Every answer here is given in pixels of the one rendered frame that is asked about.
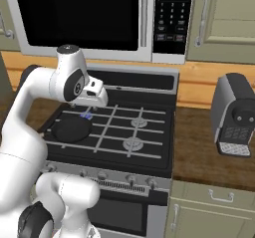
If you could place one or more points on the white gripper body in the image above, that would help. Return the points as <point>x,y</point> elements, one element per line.
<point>97,99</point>

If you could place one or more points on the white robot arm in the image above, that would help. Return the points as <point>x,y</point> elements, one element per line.
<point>23,149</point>

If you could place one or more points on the black silver stove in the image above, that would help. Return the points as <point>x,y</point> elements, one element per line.
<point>132,139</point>

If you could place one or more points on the silver stove knob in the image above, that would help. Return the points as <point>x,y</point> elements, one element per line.
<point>83,173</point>
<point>152,183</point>
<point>102,175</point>
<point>131,179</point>
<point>51,167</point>

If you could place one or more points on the black round pan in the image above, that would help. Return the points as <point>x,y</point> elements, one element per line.
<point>72,129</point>

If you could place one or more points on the silver black microwave oven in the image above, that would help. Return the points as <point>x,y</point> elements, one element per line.
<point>99,19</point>

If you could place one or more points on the black oven door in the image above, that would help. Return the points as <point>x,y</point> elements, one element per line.
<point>129,213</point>

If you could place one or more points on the olive drawer front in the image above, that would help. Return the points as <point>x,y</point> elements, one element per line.
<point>199,195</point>

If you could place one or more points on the grey black coffee machine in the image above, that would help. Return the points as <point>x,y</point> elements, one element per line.
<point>234,116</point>

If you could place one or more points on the olive base cupboard door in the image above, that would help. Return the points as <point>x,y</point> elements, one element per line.
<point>212,223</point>

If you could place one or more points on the olive wall cupboard door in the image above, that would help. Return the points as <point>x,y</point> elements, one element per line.
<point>6,3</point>
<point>225,19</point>

